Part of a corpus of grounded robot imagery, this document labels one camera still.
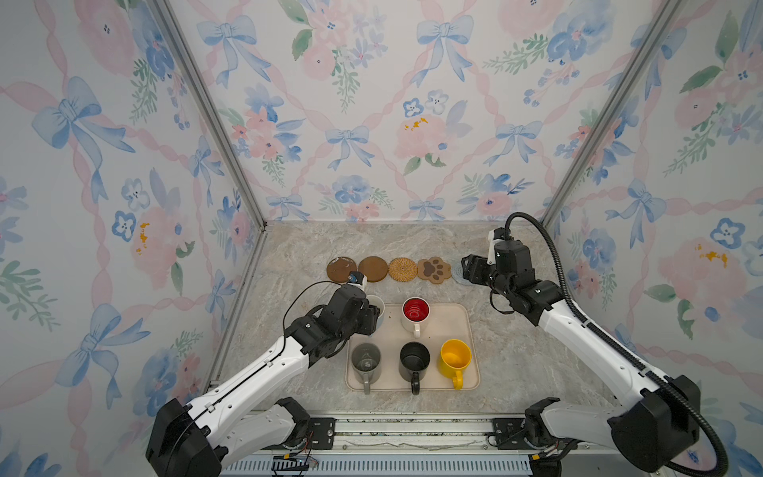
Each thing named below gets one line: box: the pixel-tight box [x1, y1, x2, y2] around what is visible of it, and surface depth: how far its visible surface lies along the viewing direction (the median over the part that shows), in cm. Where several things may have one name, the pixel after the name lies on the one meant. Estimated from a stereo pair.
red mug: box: [401, 296, 431, 338], surface depth 90 cm
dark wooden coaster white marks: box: [325, 256, 357, 284], surface depth 109 cm
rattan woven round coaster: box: [388, 257, 419, 283], surface depth 109 cm
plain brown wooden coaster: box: [357, 255, 389, 283], surface depth 109 cm
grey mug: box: [350, 342, 383, 396], surface depth 79 cm
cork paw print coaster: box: [417, 256, 452, 285], surface depth 109 cm
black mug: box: [398, 340, 432, 396], surface depth 80 cm
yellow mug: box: [440, 338, 472, 391], surface depth 81 cm
